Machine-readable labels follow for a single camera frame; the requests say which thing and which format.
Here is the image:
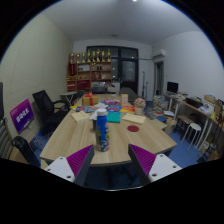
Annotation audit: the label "gold gift box red ribbon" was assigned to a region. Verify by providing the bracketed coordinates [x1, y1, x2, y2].
[82, 92, 100, 107]

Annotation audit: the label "white air conditioner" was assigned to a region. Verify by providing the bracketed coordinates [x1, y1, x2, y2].
[152, 48, 167, 61]

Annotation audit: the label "pink flowers in white pot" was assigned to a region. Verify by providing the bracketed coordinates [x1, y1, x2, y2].
[133, 97, 147, 116]

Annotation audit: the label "black computer monitor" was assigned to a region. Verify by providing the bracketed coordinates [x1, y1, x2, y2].
[166, 81, 180, 95]

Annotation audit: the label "low wooden side table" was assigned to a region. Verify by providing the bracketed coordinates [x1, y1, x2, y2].
[151, 118, 178, 135]

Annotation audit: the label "white printed booklet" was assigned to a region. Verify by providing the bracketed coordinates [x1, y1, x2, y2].
[89, 110, 99, 121]

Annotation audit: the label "small pale yellow book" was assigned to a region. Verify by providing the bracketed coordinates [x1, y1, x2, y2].
[70, 110, 92, 123]

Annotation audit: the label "black framed glass door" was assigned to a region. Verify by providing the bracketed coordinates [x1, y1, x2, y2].
[86, 45, 139, 94]

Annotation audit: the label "pile of books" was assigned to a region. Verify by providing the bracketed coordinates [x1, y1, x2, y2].
[146, 95, 175, 121]

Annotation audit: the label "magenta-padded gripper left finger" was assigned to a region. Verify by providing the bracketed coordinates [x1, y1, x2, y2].
[44, 144, 95, 187]

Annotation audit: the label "long wooden side desk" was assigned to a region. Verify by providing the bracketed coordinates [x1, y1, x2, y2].
[166, 94, 224, 151]

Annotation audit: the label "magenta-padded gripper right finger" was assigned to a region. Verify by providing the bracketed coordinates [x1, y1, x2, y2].
[128, 143, 183, 187]

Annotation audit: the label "purple sign board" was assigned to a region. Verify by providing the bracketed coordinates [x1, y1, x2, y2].
[9, 98, 35, 135]

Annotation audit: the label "wooden shelf unit with trophies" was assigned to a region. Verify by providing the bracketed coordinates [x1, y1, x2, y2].
[66, 49, 113, 93]

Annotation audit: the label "white round stool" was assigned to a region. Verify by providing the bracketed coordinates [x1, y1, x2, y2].
[187, 122, 203, 150]

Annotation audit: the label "flat round red coaster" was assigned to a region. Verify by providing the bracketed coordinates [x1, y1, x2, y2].
[126, 124, 140, 133]

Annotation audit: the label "small beige box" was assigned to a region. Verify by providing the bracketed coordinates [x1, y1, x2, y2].
[120, 93, 129, 107]

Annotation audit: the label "orange book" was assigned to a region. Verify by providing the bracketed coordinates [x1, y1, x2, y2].
[119, 105, 136, 114]

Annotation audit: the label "black office chair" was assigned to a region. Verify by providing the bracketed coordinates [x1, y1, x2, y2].
[32, 89, 69, 134]

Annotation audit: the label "blue drink bottle white cap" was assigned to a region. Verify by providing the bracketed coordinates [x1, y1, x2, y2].
[95, 108, 111, 153]

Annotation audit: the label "blue fan-shaped leaflet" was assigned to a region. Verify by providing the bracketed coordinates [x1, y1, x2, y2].
[75, 105, 97, 114]

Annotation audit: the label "small round white table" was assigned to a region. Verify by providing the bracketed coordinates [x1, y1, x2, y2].
[60, 91, 78, 108]

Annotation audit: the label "black tripod stand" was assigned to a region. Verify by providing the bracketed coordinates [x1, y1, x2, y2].
[142, 71, 148, 98]

